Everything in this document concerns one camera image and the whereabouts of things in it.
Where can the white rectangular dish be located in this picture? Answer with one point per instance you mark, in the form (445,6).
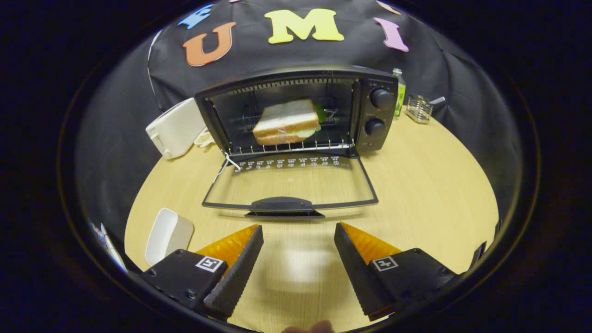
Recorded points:
(169,236)

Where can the sandwich with lettuce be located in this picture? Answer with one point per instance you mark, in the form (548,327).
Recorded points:
(284,120)

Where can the white pop-up toaster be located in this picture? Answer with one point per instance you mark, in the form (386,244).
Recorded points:
(178,127)

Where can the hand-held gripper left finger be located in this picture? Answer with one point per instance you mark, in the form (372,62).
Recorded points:
(236,277)

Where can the silver utensil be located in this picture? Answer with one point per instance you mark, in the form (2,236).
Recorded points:
(437,100)

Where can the black toaster oven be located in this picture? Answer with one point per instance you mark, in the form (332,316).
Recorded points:
(379,115)

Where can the black chair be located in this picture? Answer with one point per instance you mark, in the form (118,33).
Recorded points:
(478,253)

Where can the small beige patterned item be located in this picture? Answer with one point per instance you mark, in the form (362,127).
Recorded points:
(203,138)

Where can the clear plastic bottle green label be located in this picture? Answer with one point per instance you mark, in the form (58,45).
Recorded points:
(399,97)

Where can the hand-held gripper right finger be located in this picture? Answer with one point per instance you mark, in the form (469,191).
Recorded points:
(358,273)

